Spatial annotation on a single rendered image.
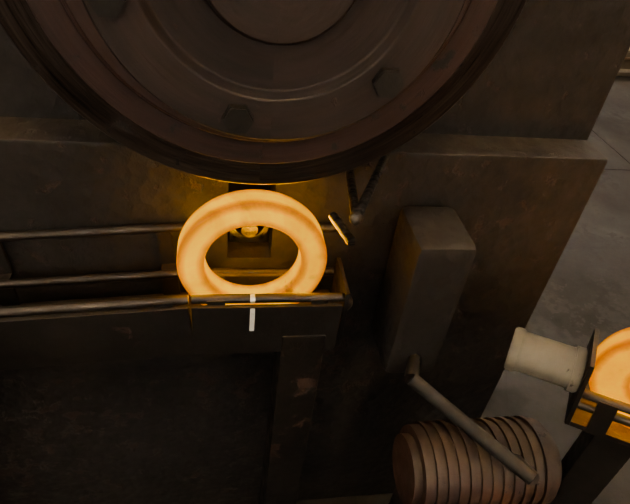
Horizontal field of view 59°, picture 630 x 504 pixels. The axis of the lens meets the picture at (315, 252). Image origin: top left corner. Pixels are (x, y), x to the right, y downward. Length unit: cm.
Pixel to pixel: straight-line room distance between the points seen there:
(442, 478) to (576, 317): 127
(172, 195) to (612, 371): 58
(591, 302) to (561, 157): 133
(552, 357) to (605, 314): 133
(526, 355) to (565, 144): 30
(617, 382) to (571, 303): 129
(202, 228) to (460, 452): 46
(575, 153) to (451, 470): 46
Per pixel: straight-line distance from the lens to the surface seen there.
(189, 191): 71
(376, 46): 46
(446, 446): 82
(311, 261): 69
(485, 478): 84
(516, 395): 167
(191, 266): 68
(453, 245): 70
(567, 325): 197
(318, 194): 72
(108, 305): 71
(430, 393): 79
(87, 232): 75
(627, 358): 75
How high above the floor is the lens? 119
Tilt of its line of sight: 38 degrees down
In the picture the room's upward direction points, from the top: 8 degrees clockwise
